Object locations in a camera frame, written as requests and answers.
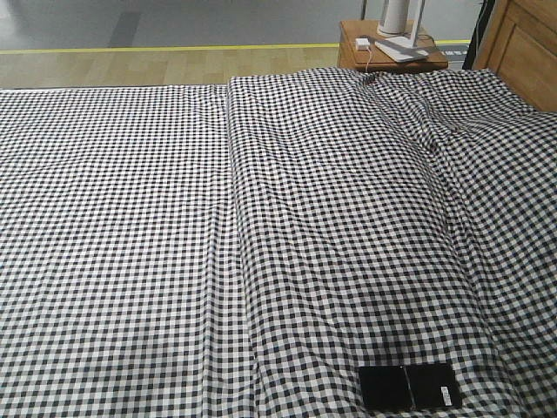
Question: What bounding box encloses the black white checkered bed sheet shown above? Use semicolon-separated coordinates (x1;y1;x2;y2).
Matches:
1;68;556;417

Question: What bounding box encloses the wooden nightstand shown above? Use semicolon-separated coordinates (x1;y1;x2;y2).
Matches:
337;20;448;73

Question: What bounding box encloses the white charger adapter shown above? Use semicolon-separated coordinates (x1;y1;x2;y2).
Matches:
354;37;371;51

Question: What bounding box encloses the white lamp base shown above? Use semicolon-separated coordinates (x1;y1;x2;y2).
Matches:
375;37;429;63

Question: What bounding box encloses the white cylindrical device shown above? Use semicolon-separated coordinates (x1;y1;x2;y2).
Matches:
377;0;410;37

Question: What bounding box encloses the wooden headboard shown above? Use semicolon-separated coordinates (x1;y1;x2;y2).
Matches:
473;0;557;111

